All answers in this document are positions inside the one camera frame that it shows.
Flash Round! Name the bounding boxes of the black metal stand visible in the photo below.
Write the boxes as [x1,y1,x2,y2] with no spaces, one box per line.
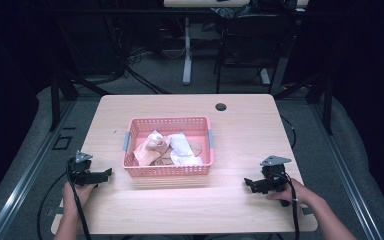
[47,13,112,132]
[272,66,335,136]

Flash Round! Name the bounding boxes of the white cloth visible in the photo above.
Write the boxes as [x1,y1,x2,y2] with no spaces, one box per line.
[167,132,204,167]

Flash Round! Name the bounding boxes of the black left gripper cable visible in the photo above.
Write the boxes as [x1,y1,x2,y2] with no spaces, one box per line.
[65,162,93,240]

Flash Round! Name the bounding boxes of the black cable beside table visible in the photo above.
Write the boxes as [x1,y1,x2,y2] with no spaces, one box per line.
[280,115,297,150]

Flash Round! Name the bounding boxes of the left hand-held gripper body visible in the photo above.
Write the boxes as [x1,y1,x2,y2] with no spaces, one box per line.
[66,150,98,187]

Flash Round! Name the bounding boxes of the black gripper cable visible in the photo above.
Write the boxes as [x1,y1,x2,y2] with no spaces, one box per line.
[269,171,301,240]
[65,162,93,240]

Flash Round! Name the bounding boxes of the person's left hand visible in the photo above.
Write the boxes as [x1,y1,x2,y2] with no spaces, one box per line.
[62,181,97,218]

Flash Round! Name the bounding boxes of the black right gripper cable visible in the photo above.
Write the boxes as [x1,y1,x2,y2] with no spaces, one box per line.
[269,171,301,240]

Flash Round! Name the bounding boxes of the pink plastic basket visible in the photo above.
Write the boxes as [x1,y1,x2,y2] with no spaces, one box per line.
[122,115,215,178]

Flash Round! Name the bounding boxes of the white desk leg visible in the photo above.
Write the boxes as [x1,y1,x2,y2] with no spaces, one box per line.
[182,16,193,86]

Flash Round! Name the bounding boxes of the black chair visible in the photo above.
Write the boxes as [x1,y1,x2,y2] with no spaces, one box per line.
[212,12,296,95]

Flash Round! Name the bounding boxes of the person's right hand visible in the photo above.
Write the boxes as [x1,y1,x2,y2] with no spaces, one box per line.
[267,177,312,207]

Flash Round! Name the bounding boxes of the peach cloth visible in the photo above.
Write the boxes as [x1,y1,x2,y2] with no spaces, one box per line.
[132,130,172,167]

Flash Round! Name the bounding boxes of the black floor cables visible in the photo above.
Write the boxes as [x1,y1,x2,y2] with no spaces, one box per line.
[106,19,172,96]

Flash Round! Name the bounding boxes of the black floor socket frame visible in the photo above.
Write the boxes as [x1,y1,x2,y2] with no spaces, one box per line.
[51,134,74,151]

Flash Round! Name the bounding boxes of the short white desk foot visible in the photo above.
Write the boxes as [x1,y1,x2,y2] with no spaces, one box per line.
[259,67,272,86]

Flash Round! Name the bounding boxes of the tan cloth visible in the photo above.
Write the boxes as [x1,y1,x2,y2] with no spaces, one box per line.
[153,139,204,166]

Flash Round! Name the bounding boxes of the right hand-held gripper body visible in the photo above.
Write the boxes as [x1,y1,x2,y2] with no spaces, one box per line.
[259,155,293,208]

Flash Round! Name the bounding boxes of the aluminium floor rail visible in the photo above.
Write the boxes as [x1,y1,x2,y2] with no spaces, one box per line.
[307,102,384,240]
[0,99,78,240]

